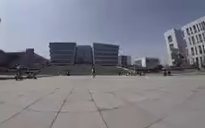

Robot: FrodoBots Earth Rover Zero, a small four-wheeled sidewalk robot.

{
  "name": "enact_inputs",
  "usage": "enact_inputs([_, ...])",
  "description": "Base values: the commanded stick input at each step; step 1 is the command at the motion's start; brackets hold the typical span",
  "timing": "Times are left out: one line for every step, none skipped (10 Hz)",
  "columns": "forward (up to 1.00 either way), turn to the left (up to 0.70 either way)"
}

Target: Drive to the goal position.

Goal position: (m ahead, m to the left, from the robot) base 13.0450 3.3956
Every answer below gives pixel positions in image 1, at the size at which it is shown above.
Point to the wide stone stairs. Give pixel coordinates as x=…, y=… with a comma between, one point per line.
x=80, y=69

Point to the group of people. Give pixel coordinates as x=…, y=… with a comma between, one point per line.
x=166, y=72

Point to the tree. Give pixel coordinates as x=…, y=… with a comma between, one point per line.
x=178, y=57

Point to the small grey building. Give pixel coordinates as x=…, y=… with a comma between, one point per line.
x=124, y=60

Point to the low pale building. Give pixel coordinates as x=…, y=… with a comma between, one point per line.
x=151, y=62

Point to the white building with window grid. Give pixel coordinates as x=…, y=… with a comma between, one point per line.
x=198, y=40

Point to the grey stone slab paving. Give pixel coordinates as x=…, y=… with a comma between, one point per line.
x=100, y=100

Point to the grey three-block building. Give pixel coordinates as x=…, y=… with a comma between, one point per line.
x=105, y=53

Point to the person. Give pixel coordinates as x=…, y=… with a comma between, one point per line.
x=93, y=72
x=68, y=73

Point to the dark low building with roof box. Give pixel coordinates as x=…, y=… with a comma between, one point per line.
x=20, y=60

